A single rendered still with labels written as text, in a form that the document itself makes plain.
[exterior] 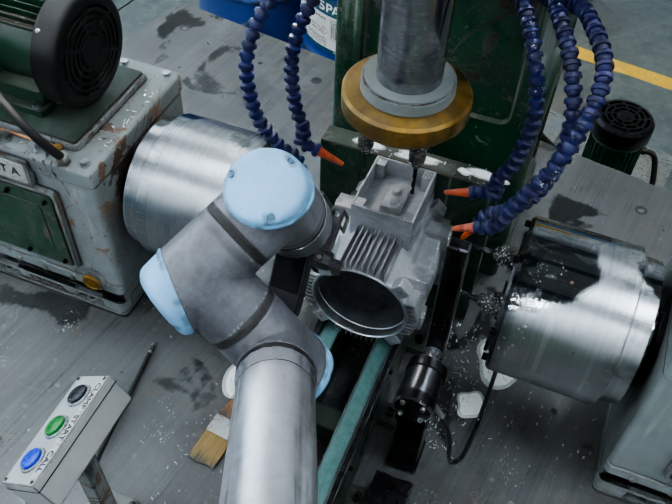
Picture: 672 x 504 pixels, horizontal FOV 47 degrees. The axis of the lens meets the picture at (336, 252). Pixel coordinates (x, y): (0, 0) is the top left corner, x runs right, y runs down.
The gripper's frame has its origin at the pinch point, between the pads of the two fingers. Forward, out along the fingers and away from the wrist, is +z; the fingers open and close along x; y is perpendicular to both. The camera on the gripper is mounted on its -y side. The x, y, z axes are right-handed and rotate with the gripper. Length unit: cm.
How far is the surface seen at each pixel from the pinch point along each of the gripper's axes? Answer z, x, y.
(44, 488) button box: -20.5, 18.1, -38.6
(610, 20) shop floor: 232, -34, 185
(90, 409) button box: -15.7, 18.6, -28.6
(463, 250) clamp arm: -15.2, -20.2, 6.2
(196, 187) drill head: -2.6, 22.3, 5.9
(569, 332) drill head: -1.6, -36.5, 2.6
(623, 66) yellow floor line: 215, -44, 156
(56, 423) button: -17.0, 21.6, -31.6
